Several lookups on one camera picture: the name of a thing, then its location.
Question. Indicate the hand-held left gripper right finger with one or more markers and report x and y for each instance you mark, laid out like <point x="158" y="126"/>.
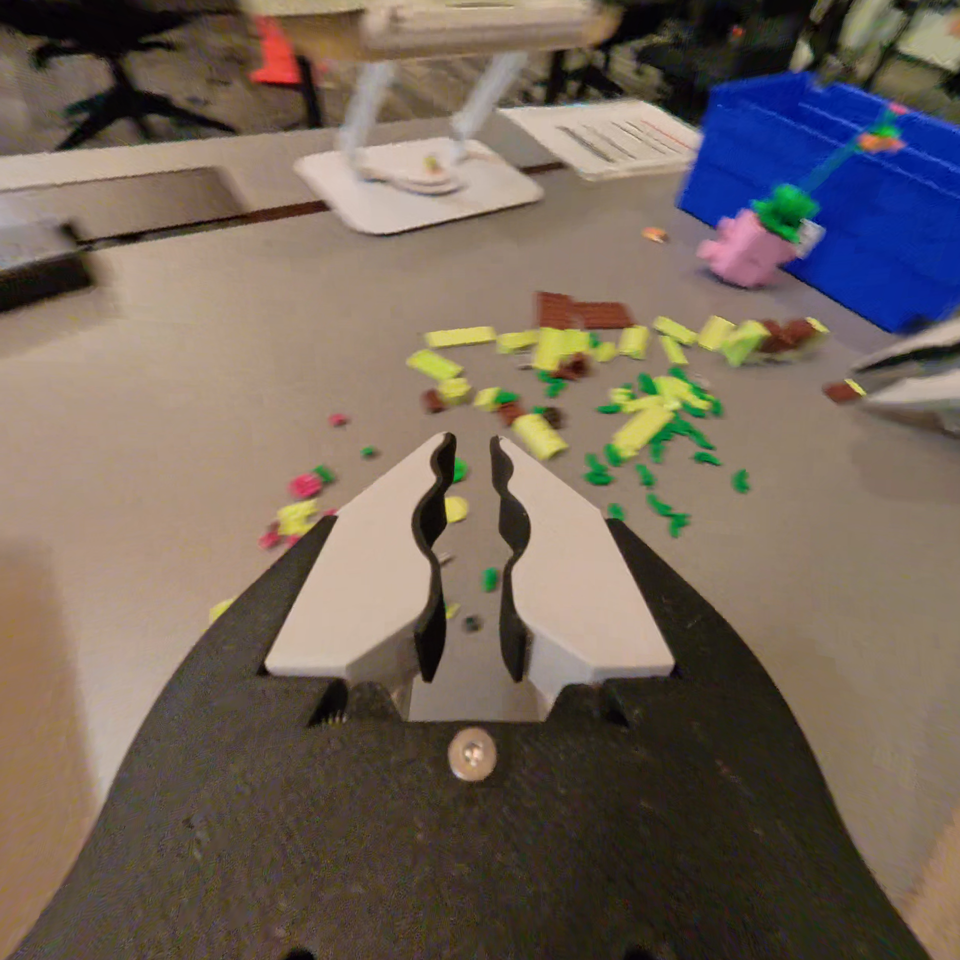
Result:
<point x="585" y="592"/>

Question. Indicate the beige table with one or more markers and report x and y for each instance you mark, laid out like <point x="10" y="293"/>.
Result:
<point x="450" y="30"/>

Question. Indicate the large brown studded plate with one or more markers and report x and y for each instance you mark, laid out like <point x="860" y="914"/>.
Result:
<point x="607" y="315"/>
<point x="553" y="306"/>

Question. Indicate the lime and brown brick assembly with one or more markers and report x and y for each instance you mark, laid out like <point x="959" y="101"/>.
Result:
<point x="772" y="337"/>

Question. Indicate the white paper sheet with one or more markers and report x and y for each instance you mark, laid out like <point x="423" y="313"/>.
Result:
<point x="607" y="139"/>

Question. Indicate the black office chair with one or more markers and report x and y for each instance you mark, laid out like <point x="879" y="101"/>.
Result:
<point x="124" y="90"/>

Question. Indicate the scattered lime green bricks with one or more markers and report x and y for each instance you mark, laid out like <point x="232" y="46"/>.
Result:
<point x="637" y="427"/>

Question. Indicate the white printed marker tag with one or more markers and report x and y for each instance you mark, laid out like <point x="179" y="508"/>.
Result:
<point x="810" y="236"/>

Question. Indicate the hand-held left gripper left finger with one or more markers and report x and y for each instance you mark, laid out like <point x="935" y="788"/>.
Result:
<point x="352" y="592"/>

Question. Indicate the white camera stand base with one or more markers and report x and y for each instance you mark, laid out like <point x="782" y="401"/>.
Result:
<point x="420" y="199"/>

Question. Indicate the black power adapter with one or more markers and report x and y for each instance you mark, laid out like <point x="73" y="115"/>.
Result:
<point x="37" y="270"/>

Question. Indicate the brown brick with lime slope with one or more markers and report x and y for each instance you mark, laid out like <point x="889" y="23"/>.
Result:
<point x="840" y="390"/>

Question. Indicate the pink brick plant pot figure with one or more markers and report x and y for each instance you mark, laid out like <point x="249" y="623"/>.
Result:
<point x="742" y="255"/>

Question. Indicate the orange cone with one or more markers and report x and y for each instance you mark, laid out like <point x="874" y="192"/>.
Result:
<point x="277" y="52"/>

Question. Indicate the blue plastic bin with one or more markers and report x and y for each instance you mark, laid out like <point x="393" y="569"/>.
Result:
<point x="885" y="225"/>

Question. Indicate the pile of tiny flower pieces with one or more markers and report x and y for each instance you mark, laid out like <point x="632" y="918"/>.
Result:
<point x="304" y="486"/>

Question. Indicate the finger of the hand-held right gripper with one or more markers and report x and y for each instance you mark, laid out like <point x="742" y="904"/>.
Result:
<point x="930" y="345"/>
<point x="930" y="401"/>

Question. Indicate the small orange yellow flower pieces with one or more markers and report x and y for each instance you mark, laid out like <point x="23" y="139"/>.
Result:
<point x="654" y="235"/>

